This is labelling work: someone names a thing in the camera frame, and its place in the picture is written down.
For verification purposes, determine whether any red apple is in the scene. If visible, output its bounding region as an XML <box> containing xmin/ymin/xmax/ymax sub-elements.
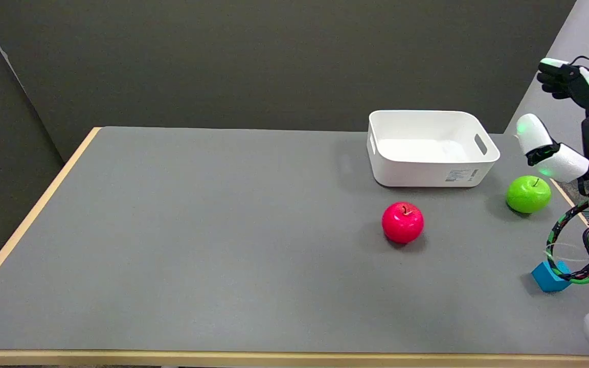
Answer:
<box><xmin>381</xmin><ymin>202</ymin><xmax>424</xmax><ymax>244</ymax></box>

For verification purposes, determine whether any green apple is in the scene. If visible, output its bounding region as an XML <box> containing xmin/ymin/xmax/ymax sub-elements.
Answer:
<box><xmin>506</xmin><ymin>175</ymin><xmax>552</xmax><ymax>214</ymax></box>

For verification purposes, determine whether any black green braided cable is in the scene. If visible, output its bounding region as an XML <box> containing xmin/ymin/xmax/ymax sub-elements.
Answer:
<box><xmin>546</xmin><ymin>200</ymin><xmax>589</xmax><ymax>285</ymax></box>

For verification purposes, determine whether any white plastic storage bin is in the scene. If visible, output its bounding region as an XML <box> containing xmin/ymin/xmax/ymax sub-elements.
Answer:
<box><xmin>367</xmin><ymin>110</ymin><xmax>501</xmax><ymax>188</ymax></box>

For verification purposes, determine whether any blue block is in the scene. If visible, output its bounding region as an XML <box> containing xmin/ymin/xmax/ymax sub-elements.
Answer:
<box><xmin>531</xmin><ymin>261</ymin><xmax>572</xmax><ymax>293</ymax></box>

